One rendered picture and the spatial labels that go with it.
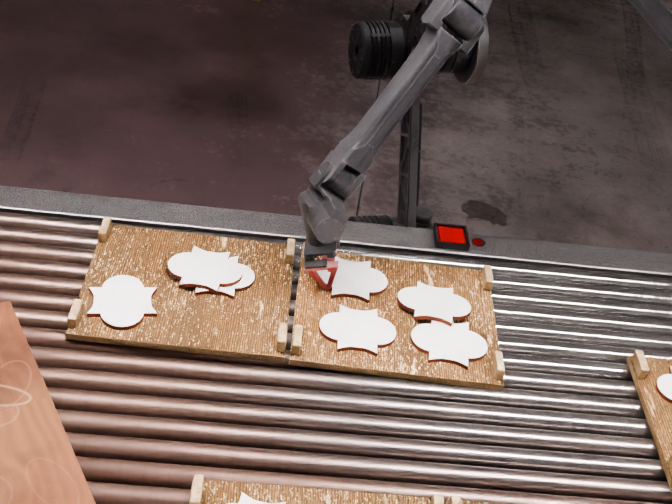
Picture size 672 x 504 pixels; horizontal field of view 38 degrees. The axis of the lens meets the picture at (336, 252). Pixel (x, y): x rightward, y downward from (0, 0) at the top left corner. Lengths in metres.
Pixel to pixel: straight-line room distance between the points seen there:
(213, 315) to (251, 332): 0.09
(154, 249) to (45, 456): 0.67
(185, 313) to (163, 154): 2.24
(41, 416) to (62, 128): 2.77
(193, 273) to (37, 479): 0.63
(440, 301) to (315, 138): 2.38
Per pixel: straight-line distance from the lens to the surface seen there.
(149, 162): 4.08
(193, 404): 1.79
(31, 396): 1.65
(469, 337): 1.98
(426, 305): 2.01
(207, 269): 2.02
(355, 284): 2.04
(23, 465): 1.56
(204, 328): 1.91
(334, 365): 1.87
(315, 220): 1.87
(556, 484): 1.81
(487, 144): 4.54
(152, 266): 2.05
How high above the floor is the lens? 2.23
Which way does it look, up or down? 37 degrees down
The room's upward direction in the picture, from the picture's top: 9 degrees clockwise
